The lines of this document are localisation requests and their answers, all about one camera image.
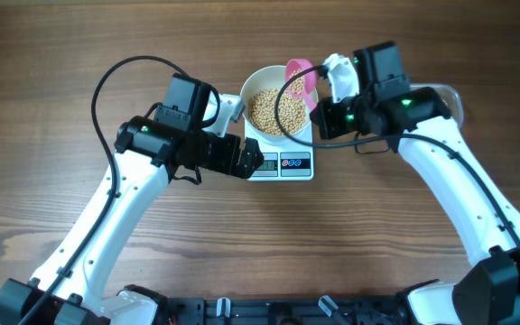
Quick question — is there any white round bowl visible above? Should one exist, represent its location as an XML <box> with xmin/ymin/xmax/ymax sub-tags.
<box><xmin>240</xmin><ymin>65</ymin><xmax>311</xmax><ymax>138</ymax></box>

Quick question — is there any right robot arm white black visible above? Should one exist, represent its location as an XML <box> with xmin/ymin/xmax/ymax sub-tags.
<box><xmin>311</xmin><ymin>42</ymin><xmax>520</xmax><ymax>324</ymax></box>

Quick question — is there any soybeans pile in bowl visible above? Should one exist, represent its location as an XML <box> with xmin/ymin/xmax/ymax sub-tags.
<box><xmin>248</xmin><ymin>88</ymin><xmax>306</xmax><ymax>135</ymax></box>

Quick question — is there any white digital kitchen scale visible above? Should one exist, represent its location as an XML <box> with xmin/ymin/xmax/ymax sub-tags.
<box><xmin>245</xmin><ymin>122</ymin><xmax>314</xmax><ymax>181</ymax></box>

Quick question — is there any pink plastic measuring scoop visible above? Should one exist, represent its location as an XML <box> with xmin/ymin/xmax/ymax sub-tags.
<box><xmin>285</xmin><ymin>59</ymin><xmax>318</xmax><ymax>112</ymax></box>

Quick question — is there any clear container of soybeans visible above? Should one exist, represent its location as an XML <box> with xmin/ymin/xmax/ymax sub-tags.
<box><xmin>411</xmin><ymin>83</ymin><xmax>464</xmax><ymax>128</ymax></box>

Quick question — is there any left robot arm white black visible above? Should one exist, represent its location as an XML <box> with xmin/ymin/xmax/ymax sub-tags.
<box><xmin>0</xmin><ymin>73</ymin><xmax>264</xmax><ymax>324</ymax></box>

